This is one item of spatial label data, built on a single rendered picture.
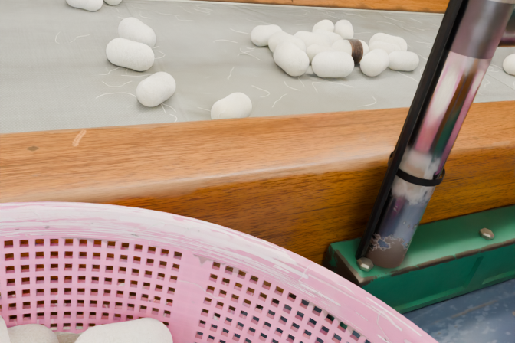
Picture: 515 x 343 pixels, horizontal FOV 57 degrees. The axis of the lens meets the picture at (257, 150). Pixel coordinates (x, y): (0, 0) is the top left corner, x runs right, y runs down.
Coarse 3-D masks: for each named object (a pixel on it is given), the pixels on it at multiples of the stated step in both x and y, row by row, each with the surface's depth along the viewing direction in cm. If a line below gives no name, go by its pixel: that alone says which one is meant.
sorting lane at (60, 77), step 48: (0, 0) 42; (48, 0) 44; (144, 0) 50; (0, 48) 33; (48, 48) 35; (96, 48) 36; (192, 48) 40; (240, 48) 42; (0, 96) 28; (48, 96) 29; (96, 96) 30; (192, 96) 32; (288, 96) 35; (336, 96) 36; (384, 96) 38; (480, 96) 42
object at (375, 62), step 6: (366, 54) 41; (372, 54) 40; (378, 54) 40; (384, 54) 41; (366, 60) 40; (372, 60) 40; (378, 60) 40; (384, 60) 41; (360, 66) 41; (366, 66) 40; (372, 66) 40; (378, 66) 40; (384, 66) 41; (366, 72) 40; (372, 72) 40; (378, 72) 40
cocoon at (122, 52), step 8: (112, 40) 33; (120, 40) 33; (128, 40) 33; (112, 48) 33; (120, 48) 33; (128, 48) 33; (136, 48) 33; (144, 48) 33; (112, 56) 33; (120, 56) 33; (128, 56) 33; (136, 56) 33; (144, 56) 33; (152, 56) 33; (120, 64) 33; (128, 64) 33; (136, 64) 33; (144, 64) 33; (152, 64) 34
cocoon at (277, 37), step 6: (276, 36) 41; (282, 36) 41; (288, 36) 41; (294, 36) 41; (270, 42) 41; (276, 42) 41; (294, 42) 40; (300, 42) 40; (270, 48) 42; (300, 48) 40
